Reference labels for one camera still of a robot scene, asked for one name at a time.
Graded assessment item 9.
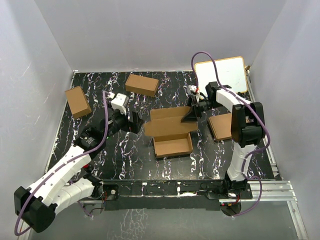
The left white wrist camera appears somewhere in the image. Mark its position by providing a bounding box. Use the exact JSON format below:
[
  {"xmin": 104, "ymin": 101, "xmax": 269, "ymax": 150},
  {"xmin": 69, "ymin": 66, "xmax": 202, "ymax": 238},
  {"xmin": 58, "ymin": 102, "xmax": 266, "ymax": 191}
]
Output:
[{"xmin": 110, "ymin": 93, "xmax": 129, "ymax": 115}]

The flat cardboard stack right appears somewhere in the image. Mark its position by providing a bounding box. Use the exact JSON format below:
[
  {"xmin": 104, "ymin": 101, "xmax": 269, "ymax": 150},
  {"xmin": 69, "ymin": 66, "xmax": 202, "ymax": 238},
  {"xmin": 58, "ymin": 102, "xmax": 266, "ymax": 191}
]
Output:
[{"xmin": 207, "ymin": 113, "xmax": 232, "ymax": 142}]

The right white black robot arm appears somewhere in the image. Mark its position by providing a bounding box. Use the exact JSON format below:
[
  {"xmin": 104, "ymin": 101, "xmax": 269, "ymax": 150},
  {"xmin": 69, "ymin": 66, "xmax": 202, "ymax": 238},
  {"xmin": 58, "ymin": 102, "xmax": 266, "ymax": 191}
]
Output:
[{"xmin": 181, "ymin": 82, "xmax": 266, "ymax": 199}]

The yellow framed whiteboard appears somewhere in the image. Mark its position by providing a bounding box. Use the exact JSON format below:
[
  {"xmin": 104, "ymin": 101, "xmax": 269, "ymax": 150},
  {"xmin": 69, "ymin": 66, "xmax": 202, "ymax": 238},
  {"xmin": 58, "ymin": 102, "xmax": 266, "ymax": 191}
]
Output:
[{"xmin": 194, "ymin": 56, "xmax": 248, "ymax": 97}]

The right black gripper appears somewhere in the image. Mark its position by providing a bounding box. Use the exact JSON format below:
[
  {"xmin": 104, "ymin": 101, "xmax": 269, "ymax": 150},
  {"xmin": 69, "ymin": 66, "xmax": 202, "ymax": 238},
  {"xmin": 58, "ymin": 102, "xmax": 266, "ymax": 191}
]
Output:
[{"xmin": 180, "ymin": 95, "xmax": 224, "ymax": 122}]

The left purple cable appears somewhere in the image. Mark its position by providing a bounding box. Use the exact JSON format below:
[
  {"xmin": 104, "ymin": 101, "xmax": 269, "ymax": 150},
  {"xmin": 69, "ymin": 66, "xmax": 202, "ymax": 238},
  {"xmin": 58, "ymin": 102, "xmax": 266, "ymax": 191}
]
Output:
[{"xmin": 14, "ymin": 91, "xmax": 115, "ymax": 236}]

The folded cardboard box back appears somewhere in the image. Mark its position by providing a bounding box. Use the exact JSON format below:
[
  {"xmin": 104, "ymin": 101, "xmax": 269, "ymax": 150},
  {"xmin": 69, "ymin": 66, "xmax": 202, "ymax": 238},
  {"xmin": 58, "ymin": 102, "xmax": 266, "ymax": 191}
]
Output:
[{"xmin": 125, "ymin": 74, "xmax": 159, "ymax": 97}]

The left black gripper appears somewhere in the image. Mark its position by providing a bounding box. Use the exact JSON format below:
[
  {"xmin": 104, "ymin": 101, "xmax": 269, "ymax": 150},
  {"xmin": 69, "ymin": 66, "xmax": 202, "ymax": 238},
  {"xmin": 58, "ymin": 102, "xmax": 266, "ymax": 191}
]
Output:
[{"xmin": 103, "ymin": 102, "xmax": 144, "ymax": 140}]

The black base bar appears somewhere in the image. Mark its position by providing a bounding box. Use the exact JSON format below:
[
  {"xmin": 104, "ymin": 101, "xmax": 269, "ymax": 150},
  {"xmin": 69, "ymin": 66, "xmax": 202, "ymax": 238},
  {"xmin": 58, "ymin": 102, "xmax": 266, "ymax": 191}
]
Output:
[{"xmin": 103, "ymin": 180, "xmax": 227, "ymax": 211}]

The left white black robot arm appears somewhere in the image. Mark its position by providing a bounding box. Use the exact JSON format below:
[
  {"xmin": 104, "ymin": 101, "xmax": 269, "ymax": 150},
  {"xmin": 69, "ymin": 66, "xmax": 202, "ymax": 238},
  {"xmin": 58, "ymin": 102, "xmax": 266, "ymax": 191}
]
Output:
[{"xmin": 13, "ymin": 109, "xmax": 144, "ymax": 236}]

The small cardboard box left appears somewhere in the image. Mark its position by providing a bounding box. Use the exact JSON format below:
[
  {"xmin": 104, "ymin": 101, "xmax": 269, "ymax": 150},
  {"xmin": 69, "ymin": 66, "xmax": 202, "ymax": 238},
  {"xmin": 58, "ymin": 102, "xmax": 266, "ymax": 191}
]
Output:
[{"xmin": 65, "ymin": 86, "xmax": 92, "ymax": 119}]

